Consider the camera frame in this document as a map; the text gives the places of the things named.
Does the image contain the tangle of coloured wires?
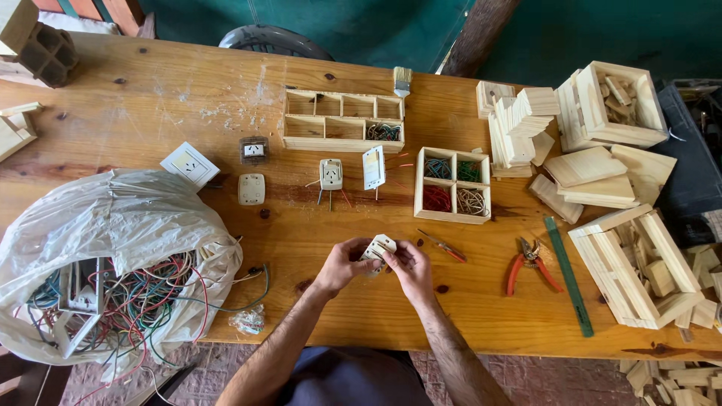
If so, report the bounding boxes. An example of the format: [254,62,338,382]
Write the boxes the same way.
[25,251,270,406]

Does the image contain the solid wooden crate with offcuts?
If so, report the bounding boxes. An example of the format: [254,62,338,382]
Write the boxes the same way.
[555,60,670,153]

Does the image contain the white rounded cover plate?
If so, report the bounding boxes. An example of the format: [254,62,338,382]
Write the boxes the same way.
[237,173,266,206]

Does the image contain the large translucent plastic bag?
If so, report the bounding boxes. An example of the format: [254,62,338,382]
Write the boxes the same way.
[0,168,244,367]

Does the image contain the dark lattice brick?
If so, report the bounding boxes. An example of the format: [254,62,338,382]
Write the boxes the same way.
[16,21,80,90]

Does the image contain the large wooden board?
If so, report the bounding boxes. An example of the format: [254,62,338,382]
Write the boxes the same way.
[610,144,678,207]

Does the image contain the dark wooden bench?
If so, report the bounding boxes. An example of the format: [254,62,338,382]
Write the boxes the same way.
[0,347,75,406]

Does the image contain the white switch with red wires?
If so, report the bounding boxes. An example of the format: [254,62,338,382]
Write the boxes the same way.
[361,145,416,201]

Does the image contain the small open wooden box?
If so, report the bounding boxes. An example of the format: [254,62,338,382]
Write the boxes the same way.
[475,80,517,120]

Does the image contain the coil of beige wire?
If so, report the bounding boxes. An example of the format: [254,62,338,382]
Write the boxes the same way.
[456,188,488,218]

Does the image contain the small red-handled screwdriver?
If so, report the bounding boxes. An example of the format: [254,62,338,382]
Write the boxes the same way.
[416,228,468,264]

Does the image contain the stack of thin wooden slats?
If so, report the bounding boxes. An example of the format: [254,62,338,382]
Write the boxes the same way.
[487,87,561,179]

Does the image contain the person's dark shorts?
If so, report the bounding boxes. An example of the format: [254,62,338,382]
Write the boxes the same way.
[275,346,434,406]

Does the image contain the heap of wood offcuts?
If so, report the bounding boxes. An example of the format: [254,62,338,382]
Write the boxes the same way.
[674,242,722,344]

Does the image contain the white square socket plate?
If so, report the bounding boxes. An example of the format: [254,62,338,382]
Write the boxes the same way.
[159,141,221,190]

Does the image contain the small flat paintbrush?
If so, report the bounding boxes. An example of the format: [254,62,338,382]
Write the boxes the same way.
[393,67,413,100]

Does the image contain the white electrical socket module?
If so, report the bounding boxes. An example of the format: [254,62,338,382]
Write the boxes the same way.
[358,234,398,277]

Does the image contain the slatted wooden crate with offcuts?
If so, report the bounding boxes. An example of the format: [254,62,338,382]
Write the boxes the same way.
[567,203,705,330]

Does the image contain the pale wooden beam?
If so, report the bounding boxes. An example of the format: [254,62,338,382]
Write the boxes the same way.
[0,0,41,58]

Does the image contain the small clear plastic packet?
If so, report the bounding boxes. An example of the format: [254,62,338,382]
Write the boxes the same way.
[228,304,266,335]

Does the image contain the flat wooden board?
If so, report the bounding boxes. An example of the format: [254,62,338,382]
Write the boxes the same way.
[556,174,640,210]
[543,145,628,189]

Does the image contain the red wooden furniture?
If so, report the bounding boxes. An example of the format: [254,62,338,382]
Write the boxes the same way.
[33,0,157,41]

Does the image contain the pile of wood scraps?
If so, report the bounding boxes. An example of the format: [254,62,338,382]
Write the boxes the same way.
[619,360,722,406]

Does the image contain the white socket with wire leads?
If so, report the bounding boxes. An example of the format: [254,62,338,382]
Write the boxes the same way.
[305,158,354,213]

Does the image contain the dark wooden post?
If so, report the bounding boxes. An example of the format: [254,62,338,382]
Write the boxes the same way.
[439,0,523,79]

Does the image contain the transparent socket module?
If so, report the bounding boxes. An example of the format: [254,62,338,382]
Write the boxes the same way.
[238,136,270,166]

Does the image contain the white plastic socket frame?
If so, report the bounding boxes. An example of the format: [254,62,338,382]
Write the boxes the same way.
[53,257,108,359]

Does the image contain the coil of blue wire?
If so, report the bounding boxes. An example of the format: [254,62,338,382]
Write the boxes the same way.
[424,158,454,180]

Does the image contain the unfinished wooden box part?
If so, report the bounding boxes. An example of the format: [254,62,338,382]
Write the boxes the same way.
[0,101,44,164]

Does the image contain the square four-compartment wooden box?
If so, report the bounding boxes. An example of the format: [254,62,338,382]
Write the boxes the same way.
[413,147,493,226]

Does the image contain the bundle of mixed wires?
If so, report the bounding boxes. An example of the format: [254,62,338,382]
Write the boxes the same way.
[366,123,402,142]

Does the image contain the red-handled cutting pliers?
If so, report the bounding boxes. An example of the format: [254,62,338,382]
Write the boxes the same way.
[506,237,565,298]

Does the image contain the coil of red wire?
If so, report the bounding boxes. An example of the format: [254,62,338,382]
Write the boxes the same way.
[422,185,454,213]

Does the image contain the long wooden compartment organiser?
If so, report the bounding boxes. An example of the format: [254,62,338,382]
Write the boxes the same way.
[280,88,406,154]

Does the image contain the green ruler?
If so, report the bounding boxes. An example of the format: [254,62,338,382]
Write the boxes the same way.
[543,216,595,338]

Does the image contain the person's right hand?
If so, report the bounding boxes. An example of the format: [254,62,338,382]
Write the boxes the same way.
[382,240,435,309]

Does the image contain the black plastic chair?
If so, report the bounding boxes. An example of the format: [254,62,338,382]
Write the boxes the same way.
[218,24,336,62]

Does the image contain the person's left hand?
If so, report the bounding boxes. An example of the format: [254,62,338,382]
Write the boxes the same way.
[313,237,373,300]

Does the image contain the narrow wooden block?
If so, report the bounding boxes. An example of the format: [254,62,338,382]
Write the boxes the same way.
[528,173,585,226]

